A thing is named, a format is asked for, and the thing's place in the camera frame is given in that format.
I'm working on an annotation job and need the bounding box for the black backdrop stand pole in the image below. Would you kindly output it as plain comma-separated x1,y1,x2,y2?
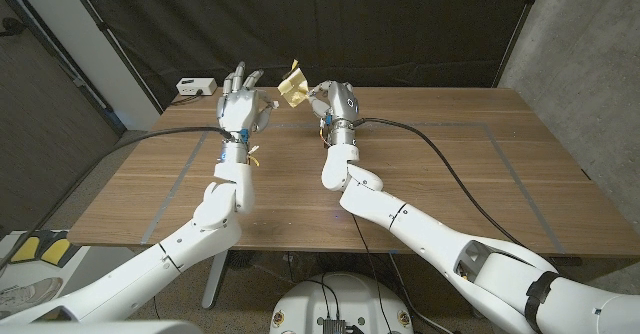
60,0,165,114
492,0,547,88

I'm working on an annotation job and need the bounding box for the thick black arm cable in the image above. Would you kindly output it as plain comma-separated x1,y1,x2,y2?
353,116,529,249
0,125,235,271

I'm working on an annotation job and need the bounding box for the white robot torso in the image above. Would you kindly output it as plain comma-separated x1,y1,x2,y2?
269,272,415,334

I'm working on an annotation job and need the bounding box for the grey table leg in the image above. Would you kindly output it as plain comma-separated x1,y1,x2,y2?
201,250,230,310

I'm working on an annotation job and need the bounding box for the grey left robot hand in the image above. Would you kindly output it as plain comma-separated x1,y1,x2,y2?
215,61,280,166

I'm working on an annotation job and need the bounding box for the grey sneaker shoe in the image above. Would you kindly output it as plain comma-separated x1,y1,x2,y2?
0,276,65,319

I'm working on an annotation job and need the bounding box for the black backdrop curtain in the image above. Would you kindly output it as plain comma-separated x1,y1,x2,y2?
69,0,539,109

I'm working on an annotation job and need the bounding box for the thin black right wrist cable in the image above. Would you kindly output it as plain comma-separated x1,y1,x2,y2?
350,212,389,334

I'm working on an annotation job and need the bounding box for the gold foil envelope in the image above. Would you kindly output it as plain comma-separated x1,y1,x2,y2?
277,58,310,109

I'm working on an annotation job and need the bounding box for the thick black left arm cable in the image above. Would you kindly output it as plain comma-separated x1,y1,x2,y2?
0,125,235,271

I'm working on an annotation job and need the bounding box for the yellow black foot pedal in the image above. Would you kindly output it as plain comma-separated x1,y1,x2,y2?
39,233,75,267
8,232,42,265

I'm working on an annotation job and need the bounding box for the white power strip box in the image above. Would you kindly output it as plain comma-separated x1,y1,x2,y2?
175,77,218,97

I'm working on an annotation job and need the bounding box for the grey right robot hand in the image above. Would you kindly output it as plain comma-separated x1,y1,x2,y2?
305,80,361,148

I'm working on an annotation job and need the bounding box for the black power strip cord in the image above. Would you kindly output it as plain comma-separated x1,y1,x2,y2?
168,91,204,107

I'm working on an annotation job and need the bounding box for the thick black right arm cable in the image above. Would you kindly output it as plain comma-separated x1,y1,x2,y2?
353,116,529,249

